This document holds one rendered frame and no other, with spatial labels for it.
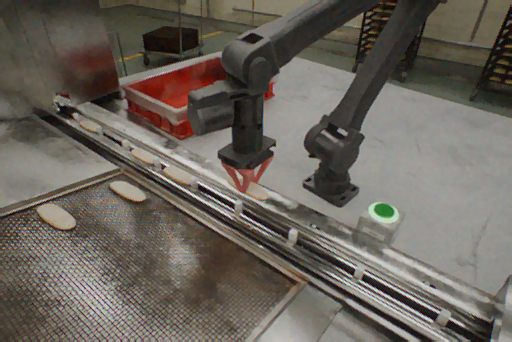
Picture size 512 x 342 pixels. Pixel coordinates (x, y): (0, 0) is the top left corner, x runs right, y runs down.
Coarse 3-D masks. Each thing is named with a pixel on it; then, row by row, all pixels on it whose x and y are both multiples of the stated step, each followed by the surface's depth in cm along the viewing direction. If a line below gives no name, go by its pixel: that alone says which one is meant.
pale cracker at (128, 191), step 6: (114, 186) 69; (120, 186) 70; (126, 186) 70; (132, 186) 70; (120, 192) 68; (126, 192) 68; (132, 192) 68; (138, 192) 68; (126, 198) 68; (132, 198) 67; (138, 198) 67; (144, 198) 68
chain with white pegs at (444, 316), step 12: (96, 132) 102; (120, 144) 96; (156, 156) 86; (192, 180) 78; (204, 192) 79; (228, 204) 75; (240, 204) 71; (288, 240) 65; (312, 252) 64; (336, 264) 61; (360, 276) 57; (420, 312) 54; (444, 312) 50; (444, 324) 51; (468, 336) 50
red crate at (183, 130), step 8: (216, 80) 143; (192, 88) 135; (272, 88) 126; (176, 96) 129; (184, 96) 129; (264, 96) 125; (272, 96) 127; (128, 104) 116; (168, 104) 123; (176, 104) 123; (184, 104) 123; (136, 112) 114; (144, 112) 110; (144, 120) 111; (152, 120) 109; (160, 120) 105; (184, 120) 99; (160, 128) 106; (168, 128) 104; (176, 128) 101; (184, 128) 101; (176, 136) 102; (184, 136) 102
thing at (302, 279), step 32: (64, 192) 67; (96, 192) 68; (160, 192) 71; (64, 256) 52; (192, 256) 55; (224, 256) 56; (256, 256) 57; (96, 288) 47; (128, 288) 48; (256, 288) 51; (32, 320) 42; (96, 320) 43; (128, 320) 43; (256, 320) 45
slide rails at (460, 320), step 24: (72, 120) 107; (216, 192) 77; (240, 216) 70; (264, 216) 70; (312, 240) 65; (360, 264) 60; (408, 288) 56; (408, 312) 52; (456, 312) 52; (456, 336) 49; (480, 336) 49
